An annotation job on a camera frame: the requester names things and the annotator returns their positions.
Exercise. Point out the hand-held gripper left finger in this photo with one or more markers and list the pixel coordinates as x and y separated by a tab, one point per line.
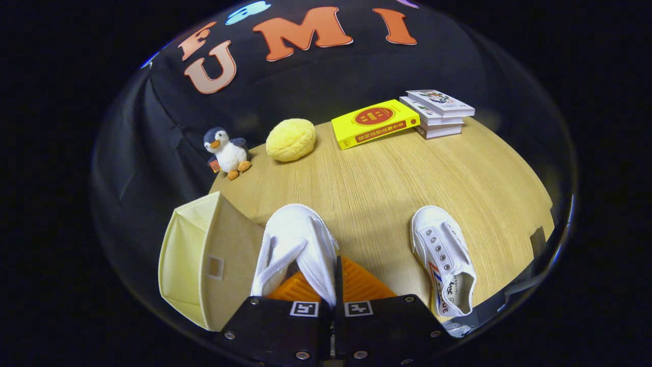
275	326

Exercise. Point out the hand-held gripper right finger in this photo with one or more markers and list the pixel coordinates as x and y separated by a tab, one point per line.
338	285

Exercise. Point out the white canvas shoe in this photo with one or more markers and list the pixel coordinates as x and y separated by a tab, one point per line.
295	229
438	239

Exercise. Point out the beige fabric storage box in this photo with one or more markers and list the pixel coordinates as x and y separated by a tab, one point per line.
234	244

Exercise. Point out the yellow bun plush toy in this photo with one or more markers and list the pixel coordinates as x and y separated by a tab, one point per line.
290	140

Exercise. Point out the yellow book with red circle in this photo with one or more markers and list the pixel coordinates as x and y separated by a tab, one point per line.
374	122

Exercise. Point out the penguin plush toy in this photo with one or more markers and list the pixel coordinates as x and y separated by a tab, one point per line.
229	153

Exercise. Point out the thin white book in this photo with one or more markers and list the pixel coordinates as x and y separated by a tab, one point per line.
433	118

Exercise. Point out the dark grey table-edge block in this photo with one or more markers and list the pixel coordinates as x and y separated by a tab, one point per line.
537	238

